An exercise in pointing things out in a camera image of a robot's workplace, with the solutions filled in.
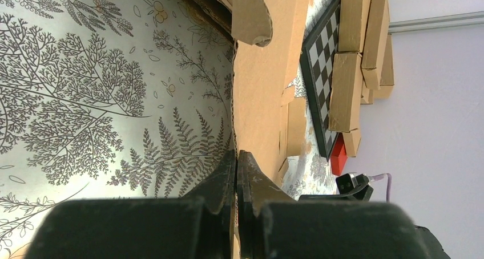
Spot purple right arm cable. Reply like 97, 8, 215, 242
368, 173, 393, 203

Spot folded cardboard box middle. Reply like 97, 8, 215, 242
360, 80, 374, 104

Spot folded cardboard box lower right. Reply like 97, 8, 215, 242
374, 34, 395, 99

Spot folded cardboard box top right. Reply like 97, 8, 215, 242
361, 0, 390, 90

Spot aluminium rail frame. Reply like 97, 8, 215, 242
389, 11, 483, 34

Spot black white checkerboard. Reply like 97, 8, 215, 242
300, 0, 341, 160

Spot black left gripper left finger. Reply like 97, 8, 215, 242
26, 150, 236, 258

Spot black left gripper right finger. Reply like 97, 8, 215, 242
237, 151, 447, 258

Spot brown cardboard box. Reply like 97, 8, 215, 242
180, 0, 309, 258

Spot folded cardboard box large top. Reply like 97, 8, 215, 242
338, 0, 371, 53

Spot folded cardboard box front centre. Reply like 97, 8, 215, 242
329, 52, 363, 132

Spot folded cardboard box front right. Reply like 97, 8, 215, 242
342, 128, 361, 157

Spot red box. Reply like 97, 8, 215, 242
330, 133, 348, 176

